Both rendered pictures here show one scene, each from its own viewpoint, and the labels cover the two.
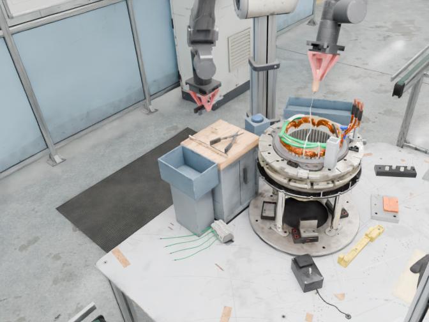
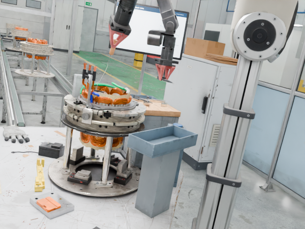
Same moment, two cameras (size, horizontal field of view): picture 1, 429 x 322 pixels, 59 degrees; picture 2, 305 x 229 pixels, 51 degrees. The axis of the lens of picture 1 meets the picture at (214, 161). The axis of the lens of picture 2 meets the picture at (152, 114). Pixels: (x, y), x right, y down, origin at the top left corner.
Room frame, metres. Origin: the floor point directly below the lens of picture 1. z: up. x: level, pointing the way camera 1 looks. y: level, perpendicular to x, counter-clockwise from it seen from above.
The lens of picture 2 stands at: (1.52, -1.42, 1.38)
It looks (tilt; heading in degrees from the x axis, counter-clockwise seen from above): 14 degrees down; 107
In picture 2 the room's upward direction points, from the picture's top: 10 degrees clockwise
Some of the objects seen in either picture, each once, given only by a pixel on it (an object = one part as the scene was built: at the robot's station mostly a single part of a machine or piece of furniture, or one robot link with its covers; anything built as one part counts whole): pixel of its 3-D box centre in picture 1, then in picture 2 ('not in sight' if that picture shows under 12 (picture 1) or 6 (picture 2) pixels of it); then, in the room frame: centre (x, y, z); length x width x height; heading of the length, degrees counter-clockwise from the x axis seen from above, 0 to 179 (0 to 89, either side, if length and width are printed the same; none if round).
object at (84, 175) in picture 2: (335, 203); (83, 174); (0.98, -0.42, 0.83); 0.05 x 0.04 x 0.02; 11
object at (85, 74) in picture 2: (357, 112); (89, 75); (0.96, -0.43, 1.21); 0.04 x 0.04 x 0.03; 47
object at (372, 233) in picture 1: (362, 243); (40, 173); (0.81, -0.46, 0.80); 0.22 x 0.04 x 0.03; 129
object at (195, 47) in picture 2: not in sight; (204, 48); (0.79, 2.63, 1.30); 0.39 x 0.29 x 0.22; 144
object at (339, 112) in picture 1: (315, 137); (158, 172); (1.26, -0.41, 0.92); 0.25 x 0.11 x 0.28; 69
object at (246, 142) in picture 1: (220, 142); (153, 107); (1.08, -0.03, 1.05); 0.20 x 0.19 x 0.02; 133
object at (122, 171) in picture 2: not in sight; (124, 168); (1.10, -0.30, 0.85); 0.06 x 0.04 x 0.05; 93
